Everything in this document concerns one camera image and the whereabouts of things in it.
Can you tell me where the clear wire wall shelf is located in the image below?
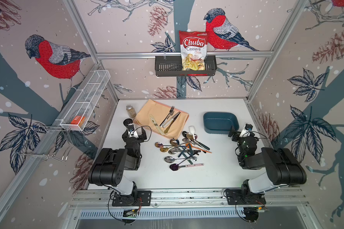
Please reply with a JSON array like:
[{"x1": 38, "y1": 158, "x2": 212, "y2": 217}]
[{"x1": 60, "y1": 70, "x2": 110, "y2": 131}]

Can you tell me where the gold spoon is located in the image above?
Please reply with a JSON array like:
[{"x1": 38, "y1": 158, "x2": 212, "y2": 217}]
[{"x1": 160, "y1": 146, "x2": 186, "y2": 154}]

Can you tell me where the silver spoon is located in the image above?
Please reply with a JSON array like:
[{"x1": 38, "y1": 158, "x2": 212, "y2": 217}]
[{"x1": 164, "y1": 156, "x2": 197, "y2": 164}]

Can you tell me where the silver fork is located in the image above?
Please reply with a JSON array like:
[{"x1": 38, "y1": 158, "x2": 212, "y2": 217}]
[{"x1": 160, "y1": 106, "x2": 174, "y2": 127}]

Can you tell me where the brown spice jar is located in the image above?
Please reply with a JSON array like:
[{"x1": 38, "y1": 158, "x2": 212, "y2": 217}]
[{"x1": 126, "y1": 105, "x2": 137, "y2": 119}]

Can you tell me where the purple spoon pink handle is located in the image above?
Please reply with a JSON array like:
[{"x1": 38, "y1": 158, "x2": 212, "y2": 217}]
[{"x1": 169, "y1": 163, "x2": 204, "y2": 171}]

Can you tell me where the orange handled spoon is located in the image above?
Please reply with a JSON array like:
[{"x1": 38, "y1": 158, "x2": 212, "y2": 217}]
[{"x1": 185, "y1": 143, "x2": 212, "y2": 154}]

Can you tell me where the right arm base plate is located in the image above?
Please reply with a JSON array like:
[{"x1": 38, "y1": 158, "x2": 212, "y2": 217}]
[{"x1": 223, "y1": 189, "x2": 266, "y2": 205}]

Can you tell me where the wire hook rack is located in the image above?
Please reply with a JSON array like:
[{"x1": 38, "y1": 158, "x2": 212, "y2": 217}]
[{"x1": 16, "y1": 125, "x2": 74, "y2": 162}]

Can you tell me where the black spoon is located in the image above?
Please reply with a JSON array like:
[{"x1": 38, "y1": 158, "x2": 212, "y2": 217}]
[{"x1": 182, "y1": 131, "x2": 210, "y2": 151}]

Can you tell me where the white ceramic spoon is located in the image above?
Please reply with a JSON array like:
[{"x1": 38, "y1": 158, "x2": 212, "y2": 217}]
[{"x1": 189, "y1": 126, "x2": 196, "y2": 135}]

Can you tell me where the gold cream handled knife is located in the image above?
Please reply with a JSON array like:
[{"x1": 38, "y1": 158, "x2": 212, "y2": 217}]
[{"x1": 149, "y1": 114, "x2": 165, "y2": 135}]

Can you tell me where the rainbow spoon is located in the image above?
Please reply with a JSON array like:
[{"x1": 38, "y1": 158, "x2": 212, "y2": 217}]
[{"x1": 154, "y1": 141, "x2": 187, "y2": 149}]

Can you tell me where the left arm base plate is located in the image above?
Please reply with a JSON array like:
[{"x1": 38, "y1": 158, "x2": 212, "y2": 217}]
[{"x1": 110, "y1": 190, "x2": 152, "y2": 207}]

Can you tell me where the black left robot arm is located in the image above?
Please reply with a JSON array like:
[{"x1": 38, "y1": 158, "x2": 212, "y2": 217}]
[{"x1": 88, "y1": 118, "x2": 147, "y2": 202}]

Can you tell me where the black wall basket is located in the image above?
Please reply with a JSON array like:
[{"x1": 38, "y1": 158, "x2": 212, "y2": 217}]
[{"x1": 155, "y1": 56, "x2": 217, "y2": 77}]

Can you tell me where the teal plastic storage box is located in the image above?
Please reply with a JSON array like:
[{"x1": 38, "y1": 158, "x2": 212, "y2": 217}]
[{"x1": 203, "y1": 112, "x2": 239, "y2": 135}]

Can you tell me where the peach cloth napkin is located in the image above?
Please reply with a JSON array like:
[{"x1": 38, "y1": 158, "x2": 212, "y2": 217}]
[{"x1": 134, "y1": 99, "x2": 189, "y2": 138}]

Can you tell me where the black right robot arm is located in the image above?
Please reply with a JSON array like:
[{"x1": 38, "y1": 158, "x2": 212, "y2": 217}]
[{"x1": 228, "y1": 124, "x2": 307, "y2": 196}]

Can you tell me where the red Chuba chips bag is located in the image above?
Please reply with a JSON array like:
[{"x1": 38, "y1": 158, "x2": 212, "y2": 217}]
[{"x1": 179, "y1": 31, "x2": 208, "y2": 71}]

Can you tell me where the small red box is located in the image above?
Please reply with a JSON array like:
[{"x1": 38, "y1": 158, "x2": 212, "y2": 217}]
[{"x1": 70, "y1": 115, "x2": 85, "y2": 126}]

